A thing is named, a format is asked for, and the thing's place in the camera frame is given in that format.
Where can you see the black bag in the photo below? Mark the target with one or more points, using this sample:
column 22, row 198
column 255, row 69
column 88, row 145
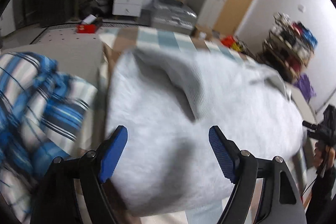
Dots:
column 97, row 8

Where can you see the cardboard box on floor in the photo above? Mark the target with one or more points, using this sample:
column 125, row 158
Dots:
column 202, row 33

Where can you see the red orange toy pile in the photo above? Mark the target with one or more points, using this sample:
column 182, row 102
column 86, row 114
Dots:
column 232, row 43

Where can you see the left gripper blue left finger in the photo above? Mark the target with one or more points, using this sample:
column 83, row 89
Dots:
column 57, row 201

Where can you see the blue plaid shirt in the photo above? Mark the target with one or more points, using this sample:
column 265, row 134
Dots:
column 42, row 114

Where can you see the person's right hand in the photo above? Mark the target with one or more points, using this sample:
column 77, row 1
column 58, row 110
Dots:
column 324, row 158

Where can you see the wall switch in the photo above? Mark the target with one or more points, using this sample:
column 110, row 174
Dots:
column 301, row 8

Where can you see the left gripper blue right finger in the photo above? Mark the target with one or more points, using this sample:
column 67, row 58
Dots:
column 279, row 202

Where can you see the purple bag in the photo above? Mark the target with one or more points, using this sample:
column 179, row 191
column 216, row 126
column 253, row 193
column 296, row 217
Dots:
column 304, row 85

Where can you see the light grey hoodie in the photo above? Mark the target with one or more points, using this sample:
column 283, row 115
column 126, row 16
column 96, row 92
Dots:
column 168, row 100

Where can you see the red box on floor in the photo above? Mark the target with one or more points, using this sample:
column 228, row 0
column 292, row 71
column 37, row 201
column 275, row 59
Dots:
column 86, row 28

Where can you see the silver lying suitcase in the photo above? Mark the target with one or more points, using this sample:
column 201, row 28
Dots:
column 171, row 16

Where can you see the bamboo shoe rack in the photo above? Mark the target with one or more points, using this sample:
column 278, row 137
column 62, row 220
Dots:
column 288, row 48

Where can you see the checkered bed sheet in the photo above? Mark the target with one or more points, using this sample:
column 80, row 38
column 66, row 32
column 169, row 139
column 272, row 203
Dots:
column 120, row 39

